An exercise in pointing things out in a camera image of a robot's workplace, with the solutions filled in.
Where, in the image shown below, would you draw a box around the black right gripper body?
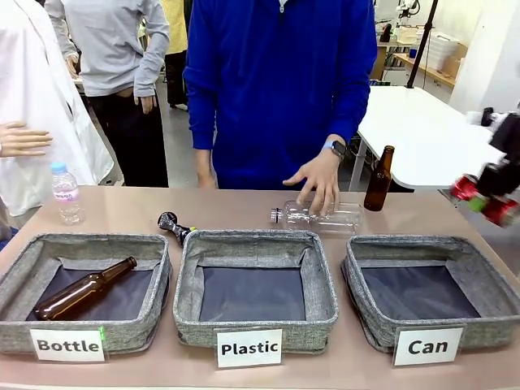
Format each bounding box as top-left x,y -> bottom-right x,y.
477,113 -> 520,200

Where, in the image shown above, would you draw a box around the clear plastic bottle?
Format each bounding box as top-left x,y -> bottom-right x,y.
270,200 -> 364,236

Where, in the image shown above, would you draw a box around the blue person's left forearm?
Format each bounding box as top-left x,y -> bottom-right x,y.
324,76 -> 373,148

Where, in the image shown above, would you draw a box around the blue person's right forearm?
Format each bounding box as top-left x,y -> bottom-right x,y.
183,76 -> 223,151

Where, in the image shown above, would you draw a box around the grey fabric basket Can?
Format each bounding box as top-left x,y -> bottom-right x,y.
342,234 -> 520,353

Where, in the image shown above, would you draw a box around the white Can label sign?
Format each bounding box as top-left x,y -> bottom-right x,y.
392,326 -> 466,367

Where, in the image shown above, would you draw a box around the grey fabric basket Plastic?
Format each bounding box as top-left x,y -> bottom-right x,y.
173,228 -> 340,354

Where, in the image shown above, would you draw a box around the black crushed can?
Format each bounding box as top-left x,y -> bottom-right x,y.
157,210 -> 199,247

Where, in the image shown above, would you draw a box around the grey fabric basket Bottle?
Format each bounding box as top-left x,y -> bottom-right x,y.
0,233 -> 174,354

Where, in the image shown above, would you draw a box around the blue person's left hand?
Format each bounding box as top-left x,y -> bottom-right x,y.
283,148 -> 346,218

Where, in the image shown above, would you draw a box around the blue person's right hand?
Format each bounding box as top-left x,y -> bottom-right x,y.
197,149 -> 218,190

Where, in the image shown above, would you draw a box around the grey person's left hand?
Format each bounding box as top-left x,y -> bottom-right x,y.
139,90 -> 158,115

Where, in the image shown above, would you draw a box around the grey person's right hand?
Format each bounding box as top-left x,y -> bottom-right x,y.
64,52 -> 80,79

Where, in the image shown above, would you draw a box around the white coat person's hand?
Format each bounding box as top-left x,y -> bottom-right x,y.
0,120 -> 54,158

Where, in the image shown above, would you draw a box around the white background table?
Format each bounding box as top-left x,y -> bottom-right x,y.
349,84 -> 507,193

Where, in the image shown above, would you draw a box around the cardboard box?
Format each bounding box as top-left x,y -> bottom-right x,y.
444,42 -> 469,78

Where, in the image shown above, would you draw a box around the brown glass beer bottle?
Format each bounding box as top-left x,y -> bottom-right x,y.
363,145 -> 396,212
32,256 -> 138,322

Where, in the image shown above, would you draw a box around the wooden workbench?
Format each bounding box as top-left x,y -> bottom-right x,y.
392,52 -> 458,89

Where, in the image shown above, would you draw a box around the stacked white plastic boxes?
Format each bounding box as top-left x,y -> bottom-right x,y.
426,31 -> 461,71

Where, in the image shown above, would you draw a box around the black tripod pole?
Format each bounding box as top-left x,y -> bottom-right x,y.
405,0 -> 442,89

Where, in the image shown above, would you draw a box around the person in blue sweater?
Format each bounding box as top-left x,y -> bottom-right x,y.
182,0 -> 379,191

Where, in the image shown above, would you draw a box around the white Plastic label sign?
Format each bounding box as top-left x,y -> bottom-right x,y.
214,327 -> 284,370

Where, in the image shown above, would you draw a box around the person in yellow top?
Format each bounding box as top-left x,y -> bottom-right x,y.
160,0 -> 190,111

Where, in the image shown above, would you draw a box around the person in grey shirt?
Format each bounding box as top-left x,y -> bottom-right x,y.
43,0 -> 171,188

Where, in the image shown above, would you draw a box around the water bottle pink label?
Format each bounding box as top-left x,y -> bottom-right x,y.
50,161 -> 86,226

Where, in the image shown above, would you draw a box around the white Bottle label sign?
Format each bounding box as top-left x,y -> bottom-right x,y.
28,327 -> 107,362

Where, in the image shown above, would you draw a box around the person in white coat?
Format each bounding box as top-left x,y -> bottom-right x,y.
0,0 -> 115,217

